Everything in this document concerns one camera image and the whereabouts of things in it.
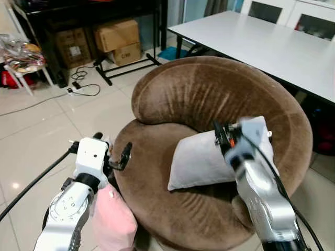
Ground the blue floor item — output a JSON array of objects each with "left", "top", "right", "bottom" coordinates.
[{"left": 159, "top": 46, "right": 190, "bottom": 61}]

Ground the dark brown cardboard box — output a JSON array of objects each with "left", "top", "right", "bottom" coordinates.
[{"left": 54, "top": 28, "right": 93, "bottom": 69}]

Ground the brown round velvet sofa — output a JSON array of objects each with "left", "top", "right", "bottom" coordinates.
[{"left": 113, "top": 56, "right": 314, "bottom": 251}]

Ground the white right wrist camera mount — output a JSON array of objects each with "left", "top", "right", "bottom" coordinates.
[{"left": 228, "top": 117, "right": 271, "bottom": 167}]

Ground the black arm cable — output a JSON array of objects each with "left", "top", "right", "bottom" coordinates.
[
  {"left": 242, "top": 134, "right": 325, "bottom": 251},
  {"left": 0, "top": 140, "right": 80, "bottom": 222}
]

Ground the large light cardboard box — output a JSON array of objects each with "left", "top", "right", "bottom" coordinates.
[{"left": 94, "top": 19, "right": 141, "bottom": 53}]

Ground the red and black bag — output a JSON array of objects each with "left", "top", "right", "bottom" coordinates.
[{"left": 312, "top": 98, "right": 335, "bottom": 156}]

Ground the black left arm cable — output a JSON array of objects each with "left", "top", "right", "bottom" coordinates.
[{"left": 0, "top": 140, "right": 80, "bottom": 222}]

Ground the white power strip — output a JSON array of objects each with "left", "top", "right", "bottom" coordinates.
[{"left": 66, "top": 86, "right": 85, "bottom": 95}]

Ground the clear plastic bag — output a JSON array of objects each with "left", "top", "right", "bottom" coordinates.
[{"left": 0, "top": 33, "right": 47, "bottom": 74}]

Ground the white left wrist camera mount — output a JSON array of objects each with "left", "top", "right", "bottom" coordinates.
[{"left": 73, "top": 138, "right": 110, "bottom": 181}]

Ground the black desk frame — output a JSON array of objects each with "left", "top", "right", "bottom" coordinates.
[{"left": 9, "top": 0, "right": 169, "bottom": 88}]

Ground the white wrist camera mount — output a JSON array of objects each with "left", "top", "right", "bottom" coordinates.
[
  {"left": 73, "top": 138, "right": 110, "bottom": 181},
  {"left": 228, "top": 117, "right": 271, "bottom": 167}
]

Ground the pink pillow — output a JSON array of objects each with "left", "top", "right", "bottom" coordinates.
[{"left": 91, "top": 184, "right": 138, "bottom": 251}]

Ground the grey square pillow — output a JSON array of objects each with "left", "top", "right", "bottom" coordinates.
[{"left": 167, "top": 116, "right": 275, "bottom": 191}]

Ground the white chair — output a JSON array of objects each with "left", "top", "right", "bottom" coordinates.
[{"left": 0, "top": 5, "right": 54, "bottom": 97}]

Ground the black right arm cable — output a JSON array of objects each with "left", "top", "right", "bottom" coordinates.
[{"left": 242, "top": 134, "right": 325, "bottom": 251}]

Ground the black floor cable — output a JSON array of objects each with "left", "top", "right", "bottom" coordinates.
[{"left": 70, "top": 64, "right": 102, "bottom": 98}]

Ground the grey floor cable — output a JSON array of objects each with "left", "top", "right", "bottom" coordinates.
[{"left": 0, "top": 92, "right": 70, "bottom": 117}]

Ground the small light cardboard box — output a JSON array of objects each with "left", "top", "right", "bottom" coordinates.
[{"left": 107, "top": 42, "right": 143, "bottom": 67}]

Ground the white rectangular table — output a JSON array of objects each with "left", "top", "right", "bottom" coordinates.
[{"left": 167, "top": 10, "right": 335, "bottom": 103}]

